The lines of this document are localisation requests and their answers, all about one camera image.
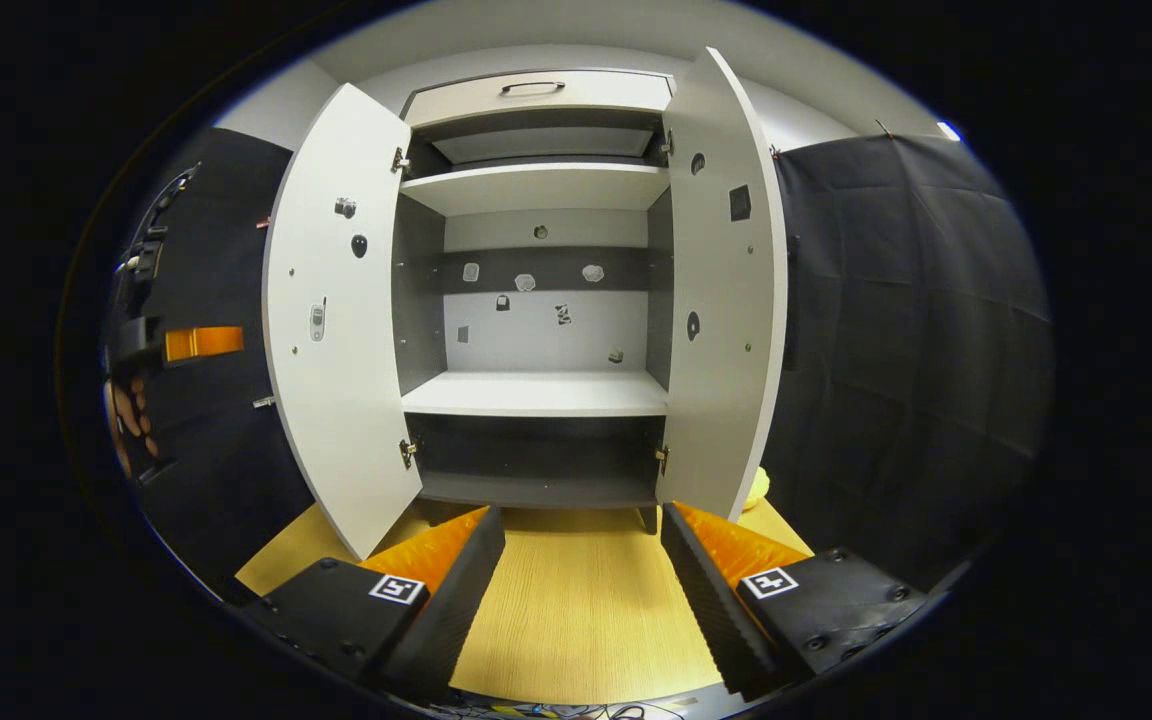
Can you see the grey cabinet bottom panel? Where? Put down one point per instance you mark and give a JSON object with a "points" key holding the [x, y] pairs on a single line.
{"points": [[536, 490]]}

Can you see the white shoe cabinet door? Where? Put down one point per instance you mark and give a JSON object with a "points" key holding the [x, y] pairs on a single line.
{"points": [[721, 400], [336, 400]]}

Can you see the metal door hinge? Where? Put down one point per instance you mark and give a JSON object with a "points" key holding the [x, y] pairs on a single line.
{"points": [[400, 160], [662, 459], [407, 452], [669, 145]]}

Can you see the yellow round object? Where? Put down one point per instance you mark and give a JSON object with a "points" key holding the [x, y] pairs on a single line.
{"points": [[758, 490]]}

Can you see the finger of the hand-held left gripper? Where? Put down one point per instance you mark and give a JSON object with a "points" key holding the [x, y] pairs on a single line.
{"points": [[201, 342]]}

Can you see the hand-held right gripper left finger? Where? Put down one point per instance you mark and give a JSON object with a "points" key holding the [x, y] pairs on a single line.
{"points": [[451, 600]]}

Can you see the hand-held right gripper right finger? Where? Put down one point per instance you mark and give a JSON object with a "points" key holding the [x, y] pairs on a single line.
{"points": [[711, 610]]}

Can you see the white double-door shoe cabinet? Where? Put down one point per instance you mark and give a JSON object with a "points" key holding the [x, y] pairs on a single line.
{"points": [[536, 100]]}

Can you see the black backdrop cloth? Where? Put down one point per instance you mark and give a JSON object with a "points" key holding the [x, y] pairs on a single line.
{"points": [[916, 350]]}

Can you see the short ceiling light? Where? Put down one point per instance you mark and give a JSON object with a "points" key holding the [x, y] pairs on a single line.
{"points": [[948, 131]]}

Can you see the white cabinet shelf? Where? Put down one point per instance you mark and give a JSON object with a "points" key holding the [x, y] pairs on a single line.
{"points": [[536, 187], [536, 393]]}

